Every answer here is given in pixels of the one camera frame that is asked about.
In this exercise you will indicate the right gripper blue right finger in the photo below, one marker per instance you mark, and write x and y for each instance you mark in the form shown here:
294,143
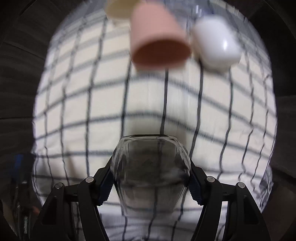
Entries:
227,209

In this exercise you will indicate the pink plastic cup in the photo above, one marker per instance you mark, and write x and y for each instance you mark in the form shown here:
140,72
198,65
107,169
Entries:
157,41

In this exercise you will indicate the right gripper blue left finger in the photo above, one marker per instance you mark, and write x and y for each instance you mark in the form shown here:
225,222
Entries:
70,209

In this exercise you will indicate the clear glass cup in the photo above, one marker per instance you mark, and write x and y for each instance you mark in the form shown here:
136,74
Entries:
150,172

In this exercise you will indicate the patterned paper cup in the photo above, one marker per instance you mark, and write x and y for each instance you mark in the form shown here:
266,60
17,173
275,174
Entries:
119,11

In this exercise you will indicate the clear bottle with white cap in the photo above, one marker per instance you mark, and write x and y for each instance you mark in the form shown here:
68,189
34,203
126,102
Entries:
211,37

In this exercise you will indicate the checkered white grey cloth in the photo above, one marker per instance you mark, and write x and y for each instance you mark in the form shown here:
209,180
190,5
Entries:
89,96

